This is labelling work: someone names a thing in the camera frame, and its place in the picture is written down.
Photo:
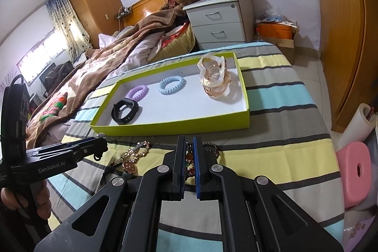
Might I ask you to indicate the black wristband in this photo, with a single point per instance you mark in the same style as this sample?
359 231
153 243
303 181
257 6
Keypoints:
116 116

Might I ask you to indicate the person's left hand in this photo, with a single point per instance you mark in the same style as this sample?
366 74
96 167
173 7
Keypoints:
42 201

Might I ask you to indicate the yellow pillow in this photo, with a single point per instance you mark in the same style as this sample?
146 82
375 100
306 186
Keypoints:
177 45

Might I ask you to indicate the pink plastic stool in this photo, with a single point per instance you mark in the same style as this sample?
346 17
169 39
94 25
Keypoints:
348 163

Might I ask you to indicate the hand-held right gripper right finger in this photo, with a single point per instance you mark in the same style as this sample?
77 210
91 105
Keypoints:
197 175

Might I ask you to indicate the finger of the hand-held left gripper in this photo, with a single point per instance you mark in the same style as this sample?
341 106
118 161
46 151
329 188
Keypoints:
73 153
85 141

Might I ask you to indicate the amber translucent claw clip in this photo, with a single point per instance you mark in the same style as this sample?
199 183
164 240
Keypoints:
215 83

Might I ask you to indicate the brown cardboard box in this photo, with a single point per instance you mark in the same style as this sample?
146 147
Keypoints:
285 48

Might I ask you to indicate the white paper roll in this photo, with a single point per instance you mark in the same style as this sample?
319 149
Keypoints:
358 122

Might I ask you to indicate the wooden headboard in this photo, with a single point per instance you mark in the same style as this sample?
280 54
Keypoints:
147 4

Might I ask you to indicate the brown blanket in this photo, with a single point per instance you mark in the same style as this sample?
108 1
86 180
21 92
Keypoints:
97 60

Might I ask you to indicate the striped cloth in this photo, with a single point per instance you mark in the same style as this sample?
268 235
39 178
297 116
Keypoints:
280 128

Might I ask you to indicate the green cardboard box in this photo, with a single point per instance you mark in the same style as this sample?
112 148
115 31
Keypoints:
183 110

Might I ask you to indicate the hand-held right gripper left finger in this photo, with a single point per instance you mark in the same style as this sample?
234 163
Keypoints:
180 169

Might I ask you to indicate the dark chair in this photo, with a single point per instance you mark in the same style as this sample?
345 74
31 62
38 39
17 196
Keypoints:
56 72

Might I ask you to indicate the dotted curtain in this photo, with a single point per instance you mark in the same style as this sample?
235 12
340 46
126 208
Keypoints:
68 24

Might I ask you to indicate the orange box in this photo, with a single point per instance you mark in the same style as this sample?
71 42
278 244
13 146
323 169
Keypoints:
274 32

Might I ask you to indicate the large wooden wardrobe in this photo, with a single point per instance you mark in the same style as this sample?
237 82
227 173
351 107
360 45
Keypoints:
339 33

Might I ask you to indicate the window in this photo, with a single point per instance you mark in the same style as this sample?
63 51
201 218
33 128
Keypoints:
38 54

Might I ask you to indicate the grey two-drawer nightstand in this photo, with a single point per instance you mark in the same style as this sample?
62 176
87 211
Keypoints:
218 21

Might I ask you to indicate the power strip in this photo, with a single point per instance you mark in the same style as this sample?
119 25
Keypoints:
124 12

